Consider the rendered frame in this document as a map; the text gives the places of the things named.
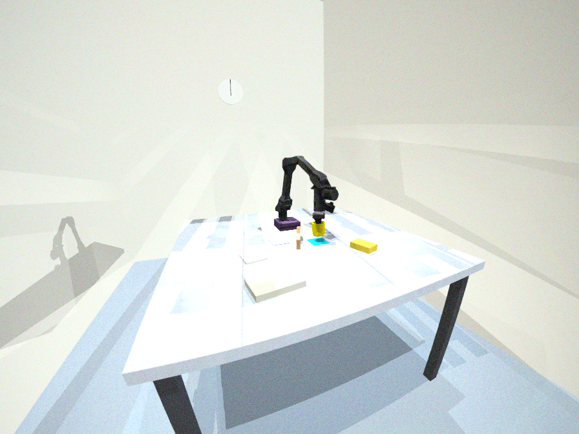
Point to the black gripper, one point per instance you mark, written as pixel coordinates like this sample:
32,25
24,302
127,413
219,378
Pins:
318,213

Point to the white flat block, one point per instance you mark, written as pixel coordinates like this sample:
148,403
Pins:
273,283

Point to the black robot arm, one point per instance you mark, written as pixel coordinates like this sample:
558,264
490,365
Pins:
321,186

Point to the yellow rectangular block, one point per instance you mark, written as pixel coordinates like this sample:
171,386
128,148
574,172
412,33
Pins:
363,245

